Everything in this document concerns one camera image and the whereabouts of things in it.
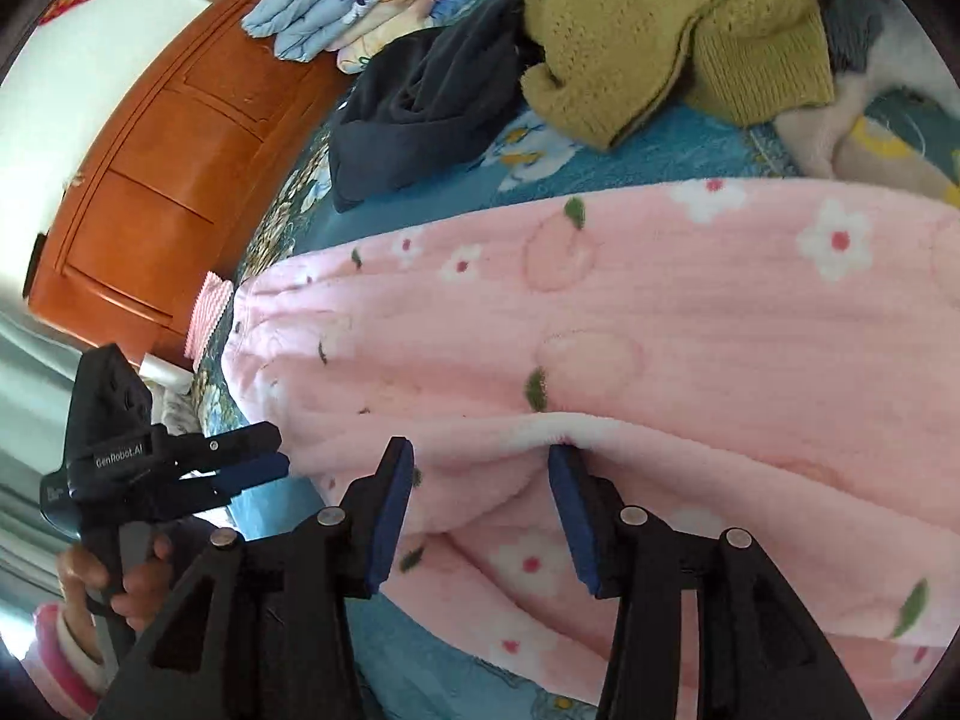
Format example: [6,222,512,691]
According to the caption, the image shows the person's left forearm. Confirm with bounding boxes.
[19,600,113,720]

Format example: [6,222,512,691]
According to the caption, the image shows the grey curtain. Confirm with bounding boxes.
[0,307,83,586]

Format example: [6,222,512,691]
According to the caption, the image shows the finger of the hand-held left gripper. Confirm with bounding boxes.
[161,422,283,470]
[176,454,292,517]

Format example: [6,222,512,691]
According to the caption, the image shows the pink white checked cloth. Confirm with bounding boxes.
[182,274,235,372]

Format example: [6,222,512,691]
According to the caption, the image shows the person's left hand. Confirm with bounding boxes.
[58,535,177,638]

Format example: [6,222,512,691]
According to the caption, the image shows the grey-blue cloth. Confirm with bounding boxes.
[821,0,897,77]

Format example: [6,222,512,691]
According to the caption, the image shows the folded blue-grey quilt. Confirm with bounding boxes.
[241,0,481,61]

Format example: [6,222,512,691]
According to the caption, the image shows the white bundle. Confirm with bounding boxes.
[139,356,200,436]

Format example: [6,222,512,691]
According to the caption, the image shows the folded floral blanket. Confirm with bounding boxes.
[334,0,556,74]

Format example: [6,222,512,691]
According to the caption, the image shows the wooden bed headboard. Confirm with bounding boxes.
[22,0,353,372]

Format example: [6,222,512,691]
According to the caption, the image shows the pink floral fleece pants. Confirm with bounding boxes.
[221,178,960,706]

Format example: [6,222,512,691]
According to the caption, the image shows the olive knit sweater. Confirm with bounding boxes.
[520,0,837,151]

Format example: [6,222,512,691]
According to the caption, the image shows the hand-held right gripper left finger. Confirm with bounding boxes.
[94,435,417,720]

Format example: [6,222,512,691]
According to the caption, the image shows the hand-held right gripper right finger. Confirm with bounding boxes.
[547,444,875,720]

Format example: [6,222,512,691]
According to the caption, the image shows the beige fleece garment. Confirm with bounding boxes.
[772,22,960,205]

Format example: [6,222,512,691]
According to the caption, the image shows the dark grey garment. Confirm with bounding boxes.
[330,0,541,212]

